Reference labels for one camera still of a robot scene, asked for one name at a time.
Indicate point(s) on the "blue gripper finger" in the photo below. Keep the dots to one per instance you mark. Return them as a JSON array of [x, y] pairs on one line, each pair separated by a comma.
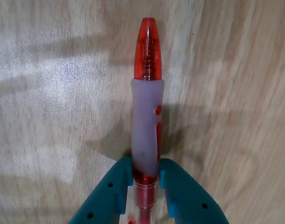
[[105, 200], [189, 200]]

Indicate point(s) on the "red retractable pen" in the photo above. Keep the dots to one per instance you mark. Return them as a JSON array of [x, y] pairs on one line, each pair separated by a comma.
[[146, 121]]

